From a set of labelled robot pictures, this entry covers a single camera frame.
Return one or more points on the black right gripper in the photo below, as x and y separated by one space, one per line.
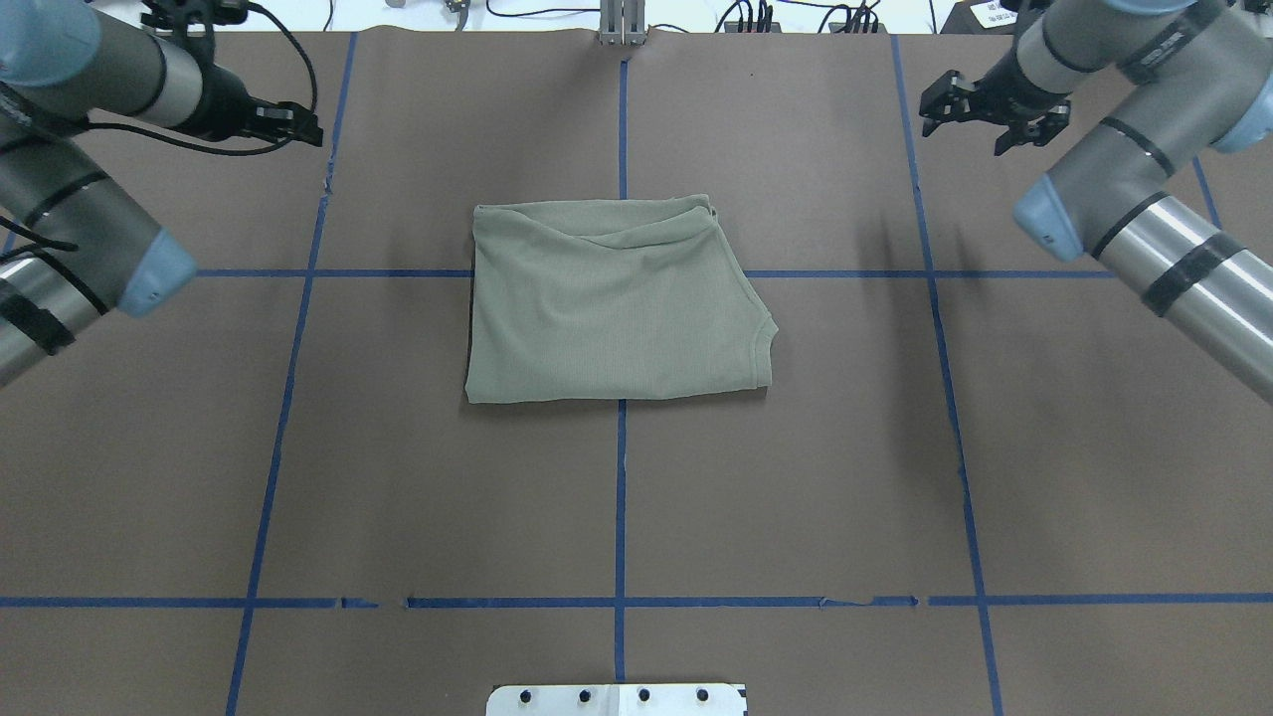
1000 89

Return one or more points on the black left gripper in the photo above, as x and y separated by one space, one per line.
221 105

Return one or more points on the olive green long-sleeve shirt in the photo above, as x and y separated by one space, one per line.
611 300

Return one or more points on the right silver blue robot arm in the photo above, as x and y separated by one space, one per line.
1200 77

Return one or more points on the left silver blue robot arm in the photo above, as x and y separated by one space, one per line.
87 248

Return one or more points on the black monitor with label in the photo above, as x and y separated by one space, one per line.
981 18

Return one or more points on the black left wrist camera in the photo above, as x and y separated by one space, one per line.
181 16

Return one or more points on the grey aluminium frame post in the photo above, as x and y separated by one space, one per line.
622 23

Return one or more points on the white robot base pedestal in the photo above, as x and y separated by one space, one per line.
619 699

